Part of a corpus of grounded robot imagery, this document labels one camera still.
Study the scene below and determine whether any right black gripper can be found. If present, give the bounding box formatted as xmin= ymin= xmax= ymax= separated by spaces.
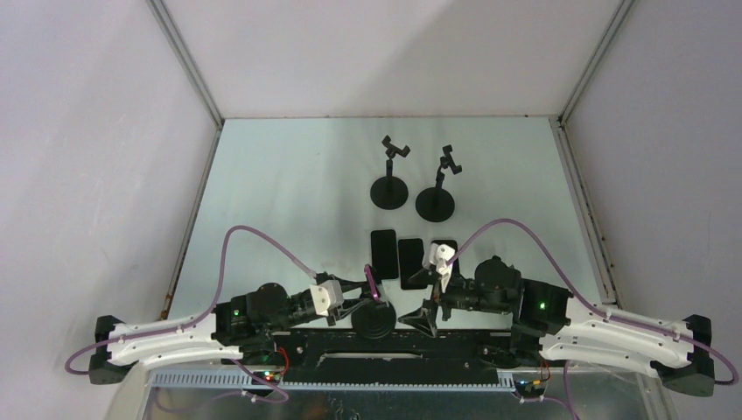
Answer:
xmin=397 ymin=268 xmax=511 ymax=339

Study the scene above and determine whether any teal blue phone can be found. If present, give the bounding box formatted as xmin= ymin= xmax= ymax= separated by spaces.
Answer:
xmin=370 ymin=229 xmax=400 ymax=280

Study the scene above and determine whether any black phone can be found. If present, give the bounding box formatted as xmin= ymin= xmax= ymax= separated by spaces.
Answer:
xmin=397 ymin=238 xmax=425 ymax=290
xmin=431 ymin=238 xmax=461 ymax=277

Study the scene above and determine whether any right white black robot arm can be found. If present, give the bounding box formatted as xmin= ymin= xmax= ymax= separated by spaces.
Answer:
xmin=398 ymin=255 xmax=716 ymax=397

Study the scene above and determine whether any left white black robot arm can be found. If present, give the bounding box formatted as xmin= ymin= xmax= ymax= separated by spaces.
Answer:
xmin=86 ymin=268 xmax=382 ymax=385

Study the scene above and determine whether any left small circuit board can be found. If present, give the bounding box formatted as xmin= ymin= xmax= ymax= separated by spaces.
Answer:
xmin=250 ymin=371 xmax=282 ymax=387

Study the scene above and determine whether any small circuit board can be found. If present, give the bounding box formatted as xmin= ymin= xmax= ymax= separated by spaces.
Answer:
xmin=514 ymin=380 xmax=548 ymax=402
xmin=250 ymin=371 xmax=282 ymax=387

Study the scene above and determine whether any right small circuit board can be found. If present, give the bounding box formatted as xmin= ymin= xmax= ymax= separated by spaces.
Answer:
xmin=514 ymin=380 xmax=548 ymax=402

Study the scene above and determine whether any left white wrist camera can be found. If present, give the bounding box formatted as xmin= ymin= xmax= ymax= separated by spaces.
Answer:
xmin=310 ymin=280 xmax=345 ymax=318

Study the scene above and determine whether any black front mounting rail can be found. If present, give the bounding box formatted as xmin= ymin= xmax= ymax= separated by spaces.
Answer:
xmin=241 ymin=328 xmax=546 ymax=387

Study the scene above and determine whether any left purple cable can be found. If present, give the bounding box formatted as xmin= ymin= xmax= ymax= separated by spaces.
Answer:
xmin=63 ymin=224 xmax=320 ymax=404

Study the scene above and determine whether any purple cable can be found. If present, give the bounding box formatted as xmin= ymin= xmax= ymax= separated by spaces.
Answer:
xmin=63 ymin=224 xmax=320 ymax=404
xmin=449 ymin=218 xmax=740 ymax=420

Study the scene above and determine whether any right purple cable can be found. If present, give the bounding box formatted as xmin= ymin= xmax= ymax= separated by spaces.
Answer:
xmin=449 ymin=218 xmax=740 ymax=420

